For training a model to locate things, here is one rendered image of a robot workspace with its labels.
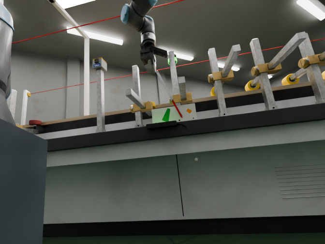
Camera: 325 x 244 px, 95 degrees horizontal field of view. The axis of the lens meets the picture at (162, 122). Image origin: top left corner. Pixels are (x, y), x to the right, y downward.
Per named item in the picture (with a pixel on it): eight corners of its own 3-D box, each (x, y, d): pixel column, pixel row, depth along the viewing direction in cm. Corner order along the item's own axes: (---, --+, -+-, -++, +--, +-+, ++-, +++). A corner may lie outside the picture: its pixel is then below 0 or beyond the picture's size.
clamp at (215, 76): (234, 76, 85) (232, 68, 86) (210, 80, 87) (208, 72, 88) (231, 81, 91) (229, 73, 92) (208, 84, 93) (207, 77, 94)
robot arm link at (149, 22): (136, 21, 96) (148, 29, 103) (137, 38, 93) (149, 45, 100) (144, 10, 89) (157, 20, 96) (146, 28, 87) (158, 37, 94)
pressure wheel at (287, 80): (292, 71, 103) (283, 78, 103) (302, 79, 101) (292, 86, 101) (287, 75, 108) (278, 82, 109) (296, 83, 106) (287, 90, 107)
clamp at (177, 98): (192, 99, 87) (191, 92, 88) (169, 103, 89) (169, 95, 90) (192, 102, 92) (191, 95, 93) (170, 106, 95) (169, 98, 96)
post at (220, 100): (228, 123, 82) (214, 46, 92) (222, 124, 82) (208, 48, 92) (227, 124, 85) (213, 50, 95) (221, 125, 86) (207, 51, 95)
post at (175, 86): (182, 122, 86) (173, 49, 96) (176, 122, 87) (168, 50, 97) (183, 123, 90) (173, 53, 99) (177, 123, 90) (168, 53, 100)
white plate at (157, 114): (197, 119, 84) (194, 102, 86) (152, 125, 88) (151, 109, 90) (197, 119, 85) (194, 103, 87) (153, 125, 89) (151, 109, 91)
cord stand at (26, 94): (21, 156, 230) (27, 89, 252) (16, 156, 231) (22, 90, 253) (26, 156, 238) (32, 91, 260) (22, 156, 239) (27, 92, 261)
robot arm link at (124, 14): (128, -5, 79) (147, 9, 88) (118, 11, 87) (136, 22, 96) (129, 9, 77) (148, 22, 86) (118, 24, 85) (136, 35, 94)
